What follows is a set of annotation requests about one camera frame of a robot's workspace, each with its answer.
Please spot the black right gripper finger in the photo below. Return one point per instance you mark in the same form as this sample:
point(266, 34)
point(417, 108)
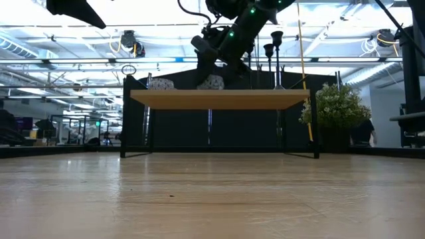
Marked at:
point(237, 81)
point(203, 71)

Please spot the thin metal pole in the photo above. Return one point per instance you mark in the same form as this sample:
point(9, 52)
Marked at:
point(210, 126)
point(148, 99)

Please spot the black backdrop panel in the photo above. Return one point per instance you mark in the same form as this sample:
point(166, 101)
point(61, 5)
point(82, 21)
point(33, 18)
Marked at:
point(186, 129)

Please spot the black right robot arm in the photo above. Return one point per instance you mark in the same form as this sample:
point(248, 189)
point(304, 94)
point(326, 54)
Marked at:
point(255, 20)

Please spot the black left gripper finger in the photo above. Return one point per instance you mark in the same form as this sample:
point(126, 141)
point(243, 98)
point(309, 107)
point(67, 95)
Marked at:
point(73, 8)

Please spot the person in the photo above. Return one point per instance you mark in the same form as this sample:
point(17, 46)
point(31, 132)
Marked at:
point(362, 132)

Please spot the black metal table frame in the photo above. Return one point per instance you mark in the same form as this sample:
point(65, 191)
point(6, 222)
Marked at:
point(50, 151)

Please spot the wooden shelf black metal frame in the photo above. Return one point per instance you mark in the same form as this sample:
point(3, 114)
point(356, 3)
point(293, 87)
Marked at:
point(219, 99)

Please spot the white tealight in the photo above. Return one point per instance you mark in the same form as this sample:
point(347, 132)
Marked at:
point(210, 83)

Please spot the purple display screen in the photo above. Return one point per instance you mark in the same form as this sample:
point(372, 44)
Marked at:
point(25, 123)

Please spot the pink patterned bowl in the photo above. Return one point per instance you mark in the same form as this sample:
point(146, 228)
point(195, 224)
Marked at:
point(161, 84)

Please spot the green potted plant white flowers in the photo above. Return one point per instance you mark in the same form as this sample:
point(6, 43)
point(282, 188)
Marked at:
point(335, 106)

